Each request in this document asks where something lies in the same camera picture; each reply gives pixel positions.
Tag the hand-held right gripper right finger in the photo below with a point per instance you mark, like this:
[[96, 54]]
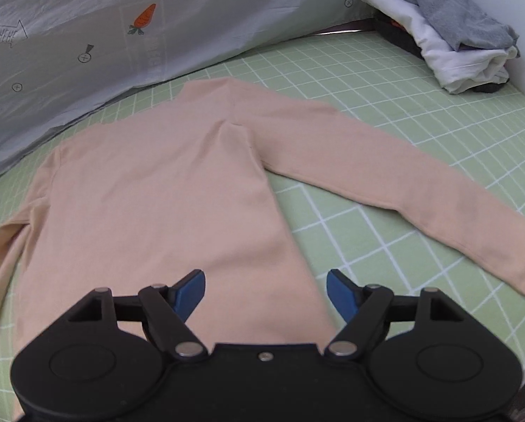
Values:
[[341, 293]]

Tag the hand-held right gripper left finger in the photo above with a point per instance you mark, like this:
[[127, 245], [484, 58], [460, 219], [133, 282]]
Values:
[[190, 292]]

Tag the beige long sleeve shirt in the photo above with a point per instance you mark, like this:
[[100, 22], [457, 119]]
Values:
[[157, 184]]

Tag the green grid mat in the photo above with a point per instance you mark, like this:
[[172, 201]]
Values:
[[377, 74]]

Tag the folded white garment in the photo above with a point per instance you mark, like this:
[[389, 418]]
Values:
[[447, 61]]

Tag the grey carrot printed sheet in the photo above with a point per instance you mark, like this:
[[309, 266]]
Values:
[[201, 30]]

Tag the folded black garment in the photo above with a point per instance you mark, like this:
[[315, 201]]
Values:
[[399, 37]]

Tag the folded grey garment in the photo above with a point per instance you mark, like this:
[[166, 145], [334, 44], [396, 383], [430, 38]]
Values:
[[456, 13]]

